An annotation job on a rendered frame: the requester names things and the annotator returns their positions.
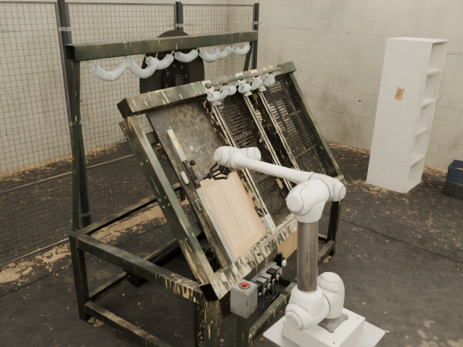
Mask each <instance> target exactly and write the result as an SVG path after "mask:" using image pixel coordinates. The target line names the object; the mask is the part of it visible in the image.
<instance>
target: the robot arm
mask: <svg viewBox="0 0 463 347"><path fill-rule="evenodd" d="M260 159H261V155H260V151H259V150H258V148H256V147H249V148H244V149H238V148H235V147H227V146H224V147H219V148H218V149H217V150H216V151H215V152H214V160H215V161H216V164H215V165H214V166H213V167H212V168H211V169H210V170H209V171H210V172H209V173H208V174H207V176H205V177H204V178H203V180H205V179H207V178H209V180H210V179H212V178H213V179H214V180H222V179H224V180H226V179H228V178H229V177H228V175H229V174H230V173H231V172H235V171H239V170H241V169H246V168H248V169H252V170H254V171H259V172H262V173H264V174H269V175H272V176H276V177H279V178H283V179H285V180H289V181H292V182H294V183H296V184H297V186H295V187H294V188H293V189H292V190H291V191H290V192H289V194H288V196H287V199H286V203H287V208H288V209H289V210H290V211H291V212H292V213H293V214H294V218H295V219H296V220H297V285H295V286H294V287H293V289H292V292H291V297H290V299H289V304H288V305H287V307H286V310H285V318H286V321H287V323H288V324H289V325H290V326H291V327H292V328H293V329H296V330H307V329H310V328H312V327H314V326H315V325H319V326H320V327H322V328H324V329H325V330H327V331H328V332H329V333H334V331H335V329H337V327H339V325H341V324H342V323H343V322H344V321H345V320H348V319H349V316H348V315H347V314H344V313H342V308H343V304H344V284H343V282H342V279H341V278H340V277H339V276H338V275H337V274H335V273H332V272H326V273H322V274H321V275H319V276H318V221H319V219H320V217H321V215H322V211H323V209H324V206H325V204H326V203H328V202H331V201H334V202H336V201H340V200H342V199H343V198H344V196H345V194H346V188H345V187H344V185H343V184H342V183H341V182H340V181H338V180H336V179H335V178H332V177H329V176H326V175H323V174H319V173H311V172H305V171H298V170H294V169H290V168H286V167H281V166H278V165H273V164H269V163H266V162H261V161H259V160H260ZM218 165H220V166H219V168H218V169H216V170H214V171H213V169H214V168H215V167H216V166H218ZM216 171H220V173H218V174H216V175H214V174H213V173H214V172H216ZM220 174H223V175H225V176H222V177H216V176H218V175H220Z"/></svg>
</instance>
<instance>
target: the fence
mask: <svg viewBox="0 0 463 347"><path fill-rule="evenodd" d="M169 131H172V133H173V135H174V137H175V138H172V137H171V136H170V134H169ZM163 134H164V136H165V138H166V140H167V142H168V144H169V146H170V148H171V150H172V152H173V154H174V156H175V158H176V160H177V162H178V164H179V166H180V168H181V170H182V171H184V172H185V175H186V176H187V179H188V180H189V183H188V185H189V187H190V189H191V190H192V193H193V194H194V197H195V199H196V200H197V199H199V200H200V202H201V204H202V206H203V208H204V209H201V211H202V212H203V215H204V216H205V219H206V221H207V223H208V225H209V227H210V229H211V230H212V233H213V234H214V237H215V238H216V241H217V243H218V245H219V247H220V249H221V251H222V253H223V255H224V257H225V259H226V261H227V263H228V264H233V263H234V262H235V261H236V258H235V256H234V254H233V251H232V249H231V247H230V245H229V243H228V241H227V239H226V237H225V235H224V233H223V231H222V229H221V227H220V225H219V223H218V221H217V219H216V217H215V215H214V213H213V211H212V209H211V207H210V205H209V203H208V201H207V199H206V197H205V194H204V193H203V190H202V189H201V187H200V188H198V189H196V188H195V186H194V184H193V182H192V180H191V178H190V176H189V174H188V172H187V170H186V168H185V166H184V164H183V161H184V160H187V159H186V157H185V154H184V153H183V150H182V149H181V146H180V144H179V142H178V140H177V138H176V136H175V134H174V132H173V130H172V129H169V130H167V131H165V132H163ZM175 140H176V141H177V143H178V145H179V148H176V145H175V144H174V141H175Z"/></svg>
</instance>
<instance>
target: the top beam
mask: <svg viewBox="0 0 463 347"><path fill-rule="evenodd" d="M278 67H280V68H281V70H278V71H275V72H273V74H271V75H273V76H274V75H275V77H274V78H279V77H282V76H286V75H288V74H290V73H293V72H295V71H296V70H297V69H296V67H295V65H294V63H293V61H291V62H287V63H281V64H277V65H272V66H269V67H262V68H259V69H256V70H257V71H258V72H262V71H265V70H271V69H274V68H278ZM250 71H253V70H250ZM250 71H246V72H240V73H242V74H243V76H244V75H248V74H251V72H250ZM240 73H236V74H240ZM269 76H270V74H269V73H266V74H261V75H260V77H261V78H263V77H265V78H269ZM230 78H236V77H235V74H230V75H227V76H221V77H218V78H211V79H208V80H210V81H211V83H214V82H218V81H223V80H227V79H230ZM208 80H204V81H208ZM245 80H246V82H247V84H249V82H250V80H252V81H254V78H253V77H250V78H245ZM201 82H203V81H199V82H195V83H189V84H186V85H179V86H176V87H170V88H167V89H163V90H157V91H153V92H148V93H144V94H138V95H135V96H128V97H125V98H124V99H123V100H122V101H120V102H119V103H117V107H118V109H119V111H120V113H121V116H122V117H123V118H124V119H126V118H127V117H128V116H130V115H133V114H136V116H138V115H141V114H145V113H148V112H153V111H156V110H159V109H163V108H166V107H171V106H174V105H179V104H182V103H186V102H190V101H194V100H197V99H200V98H205V97H207V93H206V91H205V89H204V87H203V85H202V83H201ZM237 83H238V81H233V82H229V83H227V84H228V85H226V86H228V87H229V86H230V85H233V86H236V84H237ZM238 84H239V83H238ZM213 87H214V89H215V90H216V91H217V92H219V91H220V89H221V88H222V87H224V86H223V84H221V85H216V86H213Z"/></svg>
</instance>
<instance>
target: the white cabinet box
mask: <svg viewBox="0 0 463 347"><path fill-rule="evenodd" d="M447 43H448V40H447V39H427V38H417V37H406V36H405V37H398V38H392V39H387V45H386V50H385V55H384V64H383V69H382V78H381V84H380V93H379V98H378V106H377V112H376V117H375V126H374V131H373V140H372V145H371V154H370V159H369V168H368V173H367V183H369V184H371V185H375V186H379V187H383V188H385V189H390V190H392V191H397V192H400V193H406V192H408V191H409V190H411V189H412V188H414V186H416V185H417V184H419V183H420V181H421V177H422V171H423V167H424V161H425V156H426V150H427V146H428V142H429V136H430V131H431V125H432V121H433V115H434V111H435V104H436V100H437V96H438V90H439V86H440V79H441V75H442V68H443V65H444V58H445V54H446V47H447Z"/></svg>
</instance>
